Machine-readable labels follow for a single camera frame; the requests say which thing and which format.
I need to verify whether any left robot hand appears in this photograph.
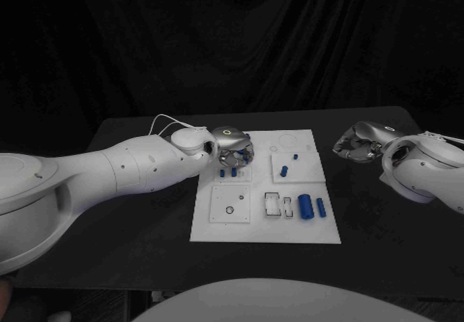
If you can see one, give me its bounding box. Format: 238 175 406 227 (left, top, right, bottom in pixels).
211 125 256 168

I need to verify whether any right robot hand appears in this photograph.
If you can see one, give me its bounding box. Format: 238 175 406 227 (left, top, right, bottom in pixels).
332 121 407 164

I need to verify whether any white task board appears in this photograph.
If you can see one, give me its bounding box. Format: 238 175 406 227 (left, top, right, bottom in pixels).
189 129 342 245

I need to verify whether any large blue cylinder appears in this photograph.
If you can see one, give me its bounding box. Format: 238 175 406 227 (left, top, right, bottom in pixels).
298 194 316 221

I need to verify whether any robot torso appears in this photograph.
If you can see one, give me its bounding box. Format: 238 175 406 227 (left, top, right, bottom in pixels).
132 278 434 322

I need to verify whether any white cable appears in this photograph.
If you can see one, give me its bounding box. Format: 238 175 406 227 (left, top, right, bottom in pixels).
416 130 464 146
149 113 210 137

